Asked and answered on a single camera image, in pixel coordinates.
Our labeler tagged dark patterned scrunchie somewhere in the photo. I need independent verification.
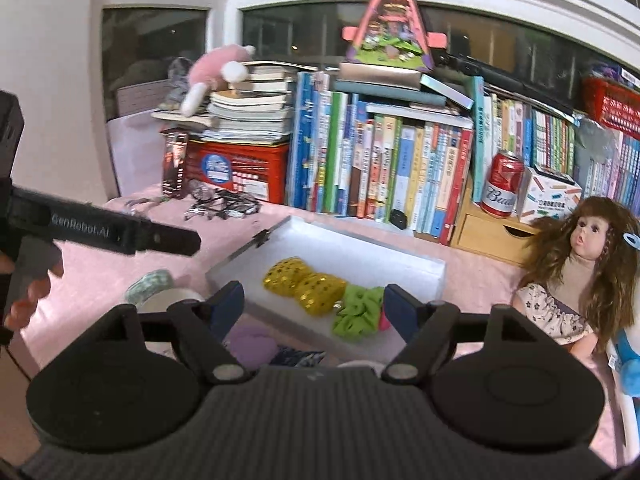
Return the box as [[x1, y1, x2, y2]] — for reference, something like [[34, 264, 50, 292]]
[[271, 347, 327, 369]]

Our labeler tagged triangular pink toy box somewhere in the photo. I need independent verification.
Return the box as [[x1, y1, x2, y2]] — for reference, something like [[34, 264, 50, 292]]
[[343, 0, 449, 72]]

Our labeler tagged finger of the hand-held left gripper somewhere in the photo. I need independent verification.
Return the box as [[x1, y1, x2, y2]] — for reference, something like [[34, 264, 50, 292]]
[[137, 220, 202, 257]]

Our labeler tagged red plastic basket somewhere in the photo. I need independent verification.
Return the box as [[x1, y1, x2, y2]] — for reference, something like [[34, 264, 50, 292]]
[[581, 76, 640, 134]]

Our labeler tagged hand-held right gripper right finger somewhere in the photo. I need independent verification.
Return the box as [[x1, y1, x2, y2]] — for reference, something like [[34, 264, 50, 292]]
[[382, 284, 543, 386]]

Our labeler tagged silver hair clip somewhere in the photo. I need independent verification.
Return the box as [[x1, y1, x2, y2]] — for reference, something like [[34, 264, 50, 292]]
[[124, 198, 166, 217]]

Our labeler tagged white paper cup with drawings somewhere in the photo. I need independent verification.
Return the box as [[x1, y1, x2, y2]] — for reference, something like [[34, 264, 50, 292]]
[[142, 287, 207, 361]]

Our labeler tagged stack of books and magazines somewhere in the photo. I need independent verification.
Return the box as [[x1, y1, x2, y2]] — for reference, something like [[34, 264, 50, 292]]
[[200, 61, 301, 147]]

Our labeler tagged pink plush toy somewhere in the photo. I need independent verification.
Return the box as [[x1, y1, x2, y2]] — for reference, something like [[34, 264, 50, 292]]
[[179, 43, 257, 116]]

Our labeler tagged brown-haired doll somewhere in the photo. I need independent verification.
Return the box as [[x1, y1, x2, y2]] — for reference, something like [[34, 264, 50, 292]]
[[510, 195, 640, 360]]

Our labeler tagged row of colourful children's books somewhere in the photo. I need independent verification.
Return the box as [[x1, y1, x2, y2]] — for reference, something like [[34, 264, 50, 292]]
[[286, 71, 475, 247]]

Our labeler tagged pale blue flat book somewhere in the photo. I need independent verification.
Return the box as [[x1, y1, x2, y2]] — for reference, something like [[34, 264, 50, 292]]
[[419, 73, 474, 111]]

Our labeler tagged white crayon-print box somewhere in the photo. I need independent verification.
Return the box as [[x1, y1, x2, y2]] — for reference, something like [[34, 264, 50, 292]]
[[516, 164, 584, 225]]

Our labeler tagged red plastic crate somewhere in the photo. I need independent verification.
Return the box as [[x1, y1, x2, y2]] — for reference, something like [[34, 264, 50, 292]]
[[186, 139, 291, 206]]

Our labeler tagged grey plastic bag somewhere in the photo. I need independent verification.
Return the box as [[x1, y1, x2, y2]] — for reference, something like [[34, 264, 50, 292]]
[[572, 115, 632, 188]]

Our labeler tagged teal flat book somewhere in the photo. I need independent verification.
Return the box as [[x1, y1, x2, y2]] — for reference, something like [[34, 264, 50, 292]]
[[334, 80, 449, 108]]

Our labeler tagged red drink can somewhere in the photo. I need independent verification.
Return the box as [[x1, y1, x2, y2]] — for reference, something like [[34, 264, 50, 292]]
[[480, 150, 526, 219]]

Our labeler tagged person's left hand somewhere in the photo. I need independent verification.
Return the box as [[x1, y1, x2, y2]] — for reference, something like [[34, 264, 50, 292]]
[[0, 254, 66, 332]]

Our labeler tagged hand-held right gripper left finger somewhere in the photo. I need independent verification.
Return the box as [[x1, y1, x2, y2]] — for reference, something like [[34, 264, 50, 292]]
[[97, 280, 253, 386]]

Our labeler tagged white foam box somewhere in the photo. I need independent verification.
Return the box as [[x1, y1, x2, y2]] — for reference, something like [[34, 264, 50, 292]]
[[206, 216, 447, 365]]

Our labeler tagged beige flat book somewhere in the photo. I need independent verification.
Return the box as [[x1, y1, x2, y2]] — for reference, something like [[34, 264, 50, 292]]
[[338, 62, 422, 93]]

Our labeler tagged row of thin textbooks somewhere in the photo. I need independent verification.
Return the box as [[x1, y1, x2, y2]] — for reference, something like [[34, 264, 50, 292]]
[[472, 76, 640, 211]]

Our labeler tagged long black bar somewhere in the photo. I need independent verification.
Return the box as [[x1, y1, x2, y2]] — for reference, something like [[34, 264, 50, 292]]
[[434, 51, 583, 122]]

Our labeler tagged purple plush toy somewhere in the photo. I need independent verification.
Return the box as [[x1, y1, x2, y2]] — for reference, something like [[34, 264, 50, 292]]
[[224, 322, 281, 370]]

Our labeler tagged wooden desk drawer unit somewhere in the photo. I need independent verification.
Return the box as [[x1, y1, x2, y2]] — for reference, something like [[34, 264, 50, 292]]
[[451, 175, 543, 267]]

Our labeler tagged red box with face picture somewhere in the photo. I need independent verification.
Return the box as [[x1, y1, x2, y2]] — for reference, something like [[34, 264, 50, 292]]
[[161, 130, 190, 200]]

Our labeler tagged grey patterned cloth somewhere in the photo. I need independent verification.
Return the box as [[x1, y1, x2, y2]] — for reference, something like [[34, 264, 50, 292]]
[[166, 56, 197, 107]]

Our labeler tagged yellow sequin scrunchie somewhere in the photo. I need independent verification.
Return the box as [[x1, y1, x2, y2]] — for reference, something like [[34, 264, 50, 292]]
[[295, 272, 347, 317], [263, 257, 314, 296]]

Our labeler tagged pink table cover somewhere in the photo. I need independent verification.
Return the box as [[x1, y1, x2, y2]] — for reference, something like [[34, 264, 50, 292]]
[[20, 187, 640, 466]]

